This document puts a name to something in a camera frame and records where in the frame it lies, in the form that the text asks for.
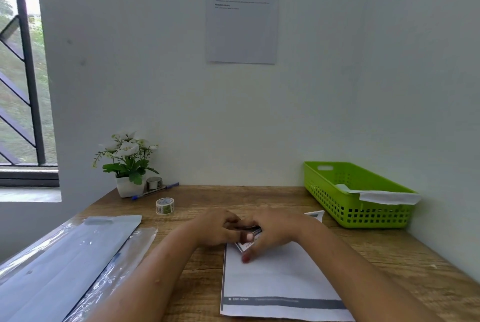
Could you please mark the person's right hand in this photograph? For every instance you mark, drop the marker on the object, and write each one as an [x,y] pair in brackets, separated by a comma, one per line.
[277,226]

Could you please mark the person's left hand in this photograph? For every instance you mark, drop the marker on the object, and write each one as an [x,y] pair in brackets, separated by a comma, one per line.
[210,226]

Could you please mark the person's left thumb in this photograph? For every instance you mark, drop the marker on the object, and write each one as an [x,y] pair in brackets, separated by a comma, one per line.
[233,237]

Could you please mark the person's right thumb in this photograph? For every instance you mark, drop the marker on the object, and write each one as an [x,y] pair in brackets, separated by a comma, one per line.
[252,253]

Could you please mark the small printed label sticker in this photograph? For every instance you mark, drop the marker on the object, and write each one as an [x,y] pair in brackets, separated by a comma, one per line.
[244,246]

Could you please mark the person's right forearm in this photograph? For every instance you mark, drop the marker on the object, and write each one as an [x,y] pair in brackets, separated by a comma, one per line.
[356,276]

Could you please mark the person's left forearm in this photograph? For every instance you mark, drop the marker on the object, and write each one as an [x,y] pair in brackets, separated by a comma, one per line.
[150,280]

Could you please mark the white mailer bag grey stripe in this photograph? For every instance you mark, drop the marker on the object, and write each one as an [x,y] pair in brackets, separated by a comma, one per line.
[281,280]

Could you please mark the white label backing sheet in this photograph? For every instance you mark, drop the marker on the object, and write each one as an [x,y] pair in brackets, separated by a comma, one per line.
[315,215]

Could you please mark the printed white tape roll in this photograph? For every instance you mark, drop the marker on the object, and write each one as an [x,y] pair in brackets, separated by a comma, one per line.
[165,206]

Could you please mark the blue pen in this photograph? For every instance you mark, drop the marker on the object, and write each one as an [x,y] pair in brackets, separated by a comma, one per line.
[153,191]

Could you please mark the small grey tape roll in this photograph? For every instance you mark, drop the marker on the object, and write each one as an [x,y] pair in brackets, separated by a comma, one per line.
[154,183]

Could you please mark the green plastic basket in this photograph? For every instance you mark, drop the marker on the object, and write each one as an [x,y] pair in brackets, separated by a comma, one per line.
[352,213]

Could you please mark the clear plastic sleeve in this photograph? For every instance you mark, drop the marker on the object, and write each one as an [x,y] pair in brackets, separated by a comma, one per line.
[123,258]

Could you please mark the white flower plant in pot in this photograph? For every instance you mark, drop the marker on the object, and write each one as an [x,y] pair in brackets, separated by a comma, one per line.
[127,168]

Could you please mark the white folded mailer bag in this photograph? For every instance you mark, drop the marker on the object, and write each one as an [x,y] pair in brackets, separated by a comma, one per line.
[386,196]

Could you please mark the grey mailer pack in plastic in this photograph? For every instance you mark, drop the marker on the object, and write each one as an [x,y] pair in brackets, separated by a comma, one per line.
[63,258]

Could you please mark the grey paper notice sheet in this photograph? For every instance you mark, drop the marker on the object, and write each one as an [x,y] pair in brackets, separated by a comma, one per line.
[243,25]

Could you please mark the black metal window grille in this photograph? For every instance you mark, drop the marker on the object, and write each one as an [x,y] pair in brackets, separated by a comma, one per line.
[28,70]

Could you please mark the black window frame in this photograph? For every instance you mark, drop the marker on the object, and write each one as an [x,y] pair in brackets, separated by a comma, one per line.
[30,175]

